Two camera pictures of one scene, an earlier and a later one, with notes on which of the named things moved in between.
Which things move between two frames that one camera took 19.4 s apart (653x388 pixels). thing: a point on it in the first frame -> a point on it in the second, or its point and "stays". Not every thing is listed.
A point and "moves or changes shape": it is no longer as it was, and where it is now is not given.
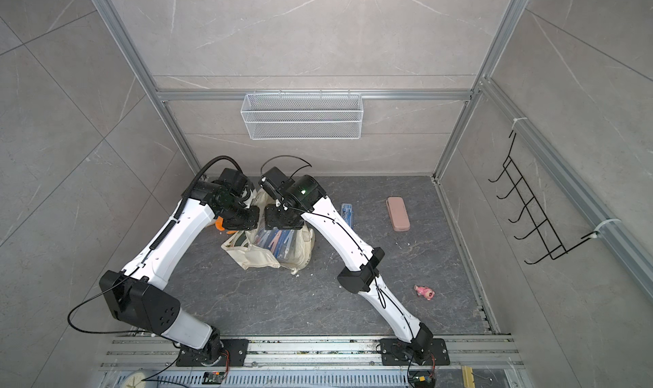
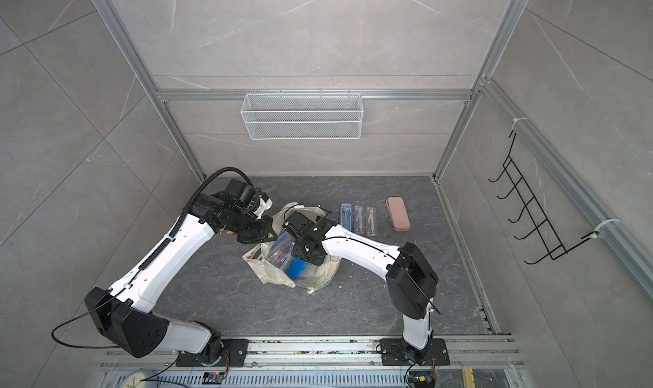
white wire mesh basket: x=299 y=116 stays
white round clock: x=134 y=380 stays
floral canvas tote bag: x=240 y=247 moves or changes shape
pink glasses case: x=398 y=213 stays
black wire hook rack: x=554 y=245 stays
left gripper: x=252 y=224 -> x=265 y=234
